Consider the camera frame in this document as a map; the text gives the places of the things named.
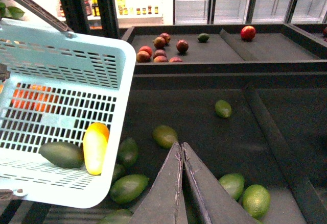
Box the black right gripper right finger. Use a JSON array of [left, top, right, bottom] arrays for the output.
[[181, 142, 257, 223]]

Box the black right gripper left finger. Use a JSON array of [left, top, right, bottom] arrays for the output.
[[129, 142, 188, 224]]

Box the yellow mango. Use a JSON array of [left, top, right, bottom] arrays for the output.
[[83, 122, 110, 176]]

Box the dark green avocado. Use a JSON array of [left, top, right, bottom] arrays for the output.
[[39, 141, 84, 169]]

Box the light blue plastic basket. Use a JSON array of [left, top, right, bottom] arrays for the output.
[[1, 19, 136, 208]]

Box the brown basket handle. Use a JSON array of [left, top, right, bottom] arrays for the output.
[[13, 0, 75, 38]]

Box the green avocado right pair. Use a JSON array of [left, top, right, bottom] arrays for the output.
[[218, 173, 245, 201]]

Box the light green avocado far right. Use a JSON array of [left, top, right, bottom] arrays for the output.
[[242, 184, 271, 219]]

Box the green avocado left middle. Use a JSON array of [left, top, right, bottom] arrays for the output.
[[109, 174, 149, 204]]

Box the dark avocado centre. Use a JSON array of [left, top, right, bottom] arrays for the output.
[[152, 125, 178, 149]]

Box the green avocado far tray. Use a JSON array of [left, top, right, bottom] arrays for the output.
[[197, 33, 209, 43]]

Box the red apple far tray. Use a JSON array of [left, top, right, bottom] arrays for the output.
[[240, 26, 256, 41]]

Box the shelf of sauce bottles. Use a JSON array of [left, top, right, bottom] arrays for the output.
[[57, 0, 164, 18]]

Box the glass door refrigerator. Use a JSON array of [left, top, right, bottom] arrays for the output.
[[173, 0, 326, 24]]

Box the green potted plant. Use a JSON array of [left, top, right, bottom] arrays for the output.
[[1, 0, 25, 20]]

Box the black shelf post right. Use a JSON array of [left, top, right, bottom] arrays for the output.
[[97, 0, 120, 39]]

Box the black shelf post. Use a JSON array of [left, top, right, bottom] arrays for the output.
[[60, 0, 90, 34], [97, 0, 120, 39]]

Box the black shelf post left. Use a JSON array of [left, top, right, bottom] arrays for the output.
[[60, 0, 90, 34]]

